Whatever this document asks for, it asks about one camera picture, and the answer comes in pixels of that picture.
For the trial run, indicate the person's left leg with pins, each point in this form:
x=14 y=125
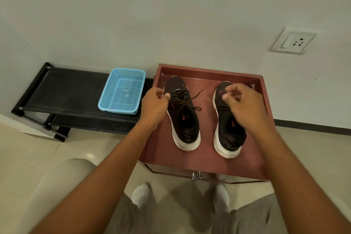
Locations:
x=65 y=184

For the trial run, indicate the person's left thumb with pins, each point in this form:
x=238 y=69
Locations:
x=165 y=97

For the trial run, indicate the red wooden drawer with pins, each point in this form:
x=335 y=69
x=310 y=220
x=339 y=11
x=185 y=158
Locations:
x=204 y=161

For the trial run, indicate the person's right thumb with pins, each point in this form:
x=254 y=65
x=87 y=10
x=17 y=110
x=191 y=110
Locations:
x=227 y=100

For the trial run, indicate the person's leg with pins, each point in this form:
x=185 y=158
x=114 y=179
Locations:
x=65 y=184
x=246 y=221

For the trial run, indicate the person's right leg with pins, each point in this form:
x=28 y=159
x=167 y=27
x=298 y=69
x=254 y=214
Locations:
x=246 y=221

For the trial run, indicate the black skirting strip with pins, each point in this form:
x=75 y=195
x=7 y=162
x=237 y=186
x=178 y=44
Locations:
x=315 y=127

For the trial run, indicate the black sneaker with white sole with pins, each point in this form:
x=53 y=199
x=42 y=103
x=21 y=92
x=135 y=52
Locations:
x=186 y=129
x=229 y=137

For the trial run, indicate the person's left forearm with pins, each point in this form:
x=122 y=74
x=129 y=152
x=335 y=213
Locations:
x=109 y=176

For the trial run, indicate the white sock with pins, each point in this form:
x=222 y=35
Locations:
x=141 y=195
x=221 y=198

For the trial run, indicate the black shoe rack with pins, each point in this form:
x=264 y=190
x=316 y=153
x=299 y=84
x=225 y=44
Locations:
x=68 y=91

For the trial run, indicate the white wall socket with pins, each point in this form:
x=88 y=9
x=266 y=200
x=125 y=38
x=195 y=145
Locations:
x=294 y=40

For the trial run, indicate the person's left hand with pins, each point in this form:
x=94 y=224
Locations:
x=153 y=107

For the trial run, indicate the blue plastic basket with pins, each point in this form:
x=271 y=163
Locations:
x=122 y=95

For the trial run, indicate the person's right hand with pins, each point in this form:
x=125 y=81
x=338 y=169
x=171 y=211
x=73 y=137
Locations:
x=248 y=110

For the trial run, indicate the person's right forearm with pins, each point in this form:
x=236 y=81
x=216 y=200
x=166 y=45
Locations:
x=296 y=187

